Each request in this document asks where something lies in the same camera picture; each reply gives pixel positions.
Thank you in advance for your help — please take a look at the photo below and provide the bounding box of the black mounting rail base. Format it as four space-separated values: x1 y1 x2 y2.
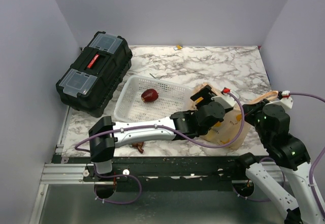
52 155 280 193

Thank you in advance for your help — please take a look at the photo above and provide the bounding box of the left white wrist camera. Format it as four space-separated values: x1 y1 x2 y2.
211 87 240 110

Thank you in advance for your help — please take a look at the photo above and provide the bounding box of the brown faucet tap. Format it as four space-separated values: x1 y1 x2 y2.
131 142 144 154

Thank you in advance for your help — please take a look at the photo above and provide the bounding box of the red fake apple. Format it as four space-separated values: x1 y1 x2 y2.
141 88 159 103

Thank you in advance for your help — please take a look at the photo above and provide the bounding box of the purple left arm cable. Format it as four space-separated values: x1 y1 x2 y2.
74 88 246 204

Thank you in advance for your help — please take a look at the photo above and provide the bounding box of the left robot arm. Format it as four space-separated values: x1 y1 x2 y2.
88 85 236 181

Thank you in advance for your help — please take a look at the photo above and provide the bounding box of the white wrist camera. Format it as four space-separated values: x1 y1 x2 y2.
211 87 240 110
275 90 293 112

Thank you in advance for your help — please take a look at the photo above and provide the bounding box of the orange translucent plastic bag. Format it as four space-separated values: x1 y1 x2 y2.
192 82 279 150

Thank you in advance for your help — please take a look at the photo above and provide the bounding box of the black plastic toolbox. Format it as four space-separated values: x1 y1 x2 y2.
56 31 133 118

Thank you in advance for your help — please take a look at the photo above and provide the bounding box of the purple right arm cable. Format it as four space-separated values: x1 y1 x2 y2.
232 90 325 219

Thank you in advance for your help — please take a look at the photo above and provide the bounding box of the aluminium rail extrusion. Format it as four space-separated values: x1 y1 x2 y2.
40 164 86 185

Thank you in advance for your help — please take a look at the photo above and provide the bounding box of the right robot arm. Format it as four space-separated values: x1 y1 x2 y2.
233 98 324 223

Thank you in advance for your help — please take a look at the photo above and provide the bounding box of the white plastic basket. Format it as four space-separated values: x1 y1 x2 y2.
114 75 193 122

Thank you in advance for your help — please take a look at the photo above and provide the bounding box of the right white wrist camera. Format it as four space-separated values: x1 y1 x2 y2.
275 90 293 112

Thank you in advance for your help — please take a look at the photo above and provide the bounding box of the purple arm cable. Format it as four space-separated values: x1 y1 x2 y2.
74 88 246 204
232 90 325 219

